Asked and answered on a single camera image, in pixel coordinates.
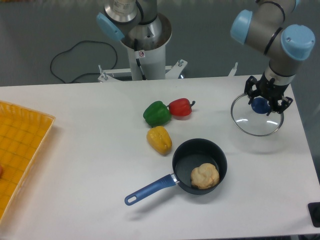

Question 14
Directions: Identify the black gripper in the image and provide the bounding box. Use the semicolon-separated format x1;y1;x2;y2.
244;74;293;116

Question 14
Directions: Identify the glass lid with blue knob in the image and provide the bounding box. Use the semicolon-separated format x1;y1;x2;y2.
230;93;284;137

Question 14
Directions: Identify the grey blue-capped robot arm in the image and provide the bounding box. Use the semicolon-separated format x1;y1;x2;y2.
96;0;315;115

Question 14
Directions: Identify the red bell pepper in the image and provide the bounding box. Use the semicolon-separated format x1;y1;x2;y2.
167;98;196;117

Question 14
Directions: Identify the beige bread roll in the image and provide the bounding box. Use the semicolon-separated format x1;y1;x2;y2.
190;163;220;190

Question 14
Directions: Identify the green bell pepper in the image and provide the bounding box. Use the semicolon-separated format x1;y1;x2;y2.
142;100;172;127

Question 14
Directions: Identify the yellow bell pepper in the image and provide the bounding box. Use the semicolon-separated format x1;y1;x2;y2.
146;126;172;155

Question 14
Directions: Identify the black table-edge device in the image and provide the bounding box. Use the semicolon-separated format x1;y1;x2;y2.
307;202;320;228

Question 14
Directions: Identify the dark pot with blue handle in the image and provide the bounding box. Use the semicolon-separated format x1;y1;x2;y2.
124;138;228;206

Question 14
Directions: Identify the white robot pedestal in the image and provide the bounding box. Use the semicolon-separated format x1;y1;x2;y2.
96;13;188;81

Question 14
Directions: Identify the black floor cable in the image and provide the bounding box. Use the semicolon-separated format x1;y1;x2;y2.
49;40;118;84

